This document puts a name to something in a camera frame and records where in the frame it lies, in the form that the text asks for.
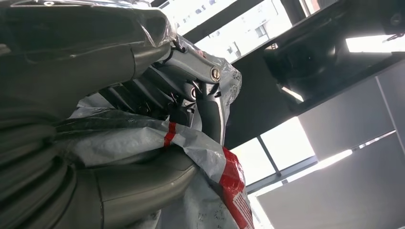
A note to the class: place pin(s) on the black ceiling beam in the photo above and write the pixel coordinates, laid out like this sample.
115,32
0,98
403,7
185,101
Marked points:
218,20

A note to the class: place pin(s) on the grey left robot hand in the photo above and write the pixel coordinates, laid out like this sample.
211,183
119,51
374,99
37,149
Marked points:
79,57

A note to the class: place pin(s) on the grey poly mailer package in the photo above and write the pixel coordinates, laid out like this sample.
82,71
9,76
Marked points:
196,148

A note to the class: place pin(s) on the black inbound scanner machine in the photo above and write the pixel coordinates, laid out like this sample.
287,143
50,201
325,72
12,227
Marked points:
253,94

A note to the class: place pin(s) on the dark window frame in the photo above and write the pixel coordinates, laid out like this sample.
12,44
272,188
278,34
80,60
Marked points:
269,155

